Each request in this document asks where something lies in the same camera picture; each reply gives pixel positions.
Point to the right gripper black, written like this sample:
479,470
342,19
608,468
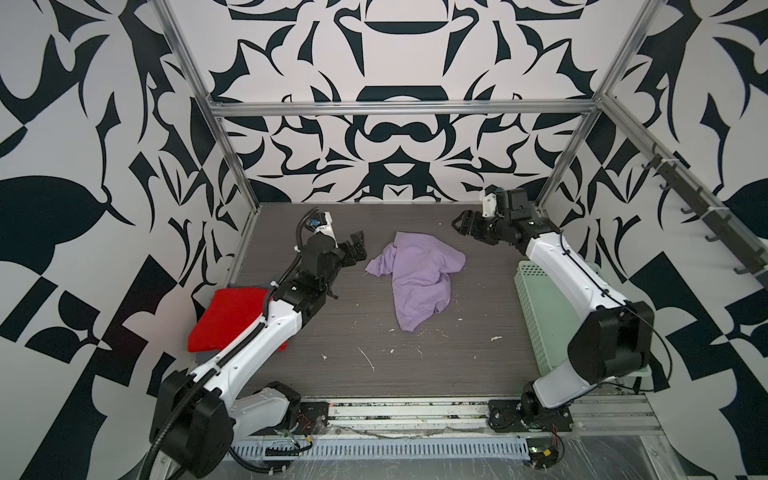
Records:
473,229

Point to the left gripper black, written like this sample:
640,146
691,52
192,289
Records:
358,249

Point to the purple t shirt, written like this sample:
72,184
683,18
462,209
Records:
420,266

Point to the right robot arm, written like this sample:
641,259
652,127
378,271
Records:
549,250

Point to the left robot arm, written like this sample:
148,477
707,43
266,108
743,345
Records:
200,415

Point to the green plastic basket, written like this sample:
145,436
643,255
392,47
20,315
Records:
546,318

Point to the red folded t shirt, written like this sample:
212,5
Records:
231,311

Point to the small electronics board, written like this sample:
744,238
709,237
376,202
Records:
544,453

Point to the black hook rack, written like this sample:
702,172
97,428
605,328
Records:
701,203

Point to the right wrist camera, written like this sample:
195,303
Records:
489,205

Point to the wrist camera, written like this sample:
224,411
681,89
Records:
489,205
320,222

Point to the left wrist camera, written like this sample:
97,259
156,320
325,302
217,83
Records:
320,222

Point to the aluminium frame crossbar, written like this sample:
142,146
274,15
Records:
412,107

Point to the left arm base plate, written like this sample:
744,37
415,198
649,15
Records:
305,419

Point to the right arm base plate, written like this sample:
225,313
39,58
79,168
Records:
516,416

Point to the aluminium mounting rail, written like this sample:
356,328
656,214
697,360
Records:
444,417

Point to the white slotted cable duct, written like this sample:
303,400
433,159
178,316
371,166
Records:
335,449

